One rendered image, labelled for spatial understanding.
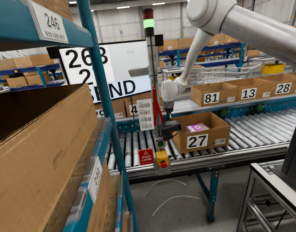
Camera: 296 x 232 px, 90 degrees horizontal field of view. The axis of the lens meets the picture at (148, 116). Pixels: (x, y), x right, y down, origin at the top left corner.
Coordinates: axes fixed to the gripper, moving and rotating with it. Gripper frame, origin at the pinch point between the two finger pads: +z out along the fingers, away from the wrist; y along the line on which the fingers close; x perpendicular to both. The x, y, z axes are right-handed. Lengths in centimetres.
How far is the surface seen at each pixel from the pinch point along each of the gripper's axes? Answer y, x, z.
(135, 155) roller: 16.4, -31.7, 10.5
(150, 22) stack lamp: 31, -14, -75
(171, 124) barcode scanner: 36.6, -7.1, -23.6
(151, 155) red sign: 32.4, -20.3, -0.2
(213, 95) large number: -29, 53, -15
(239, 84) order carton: -58, 102, -14
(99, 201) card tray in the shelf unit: 87, -36, -34
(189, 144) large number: 22.1, 9.4, 3.1
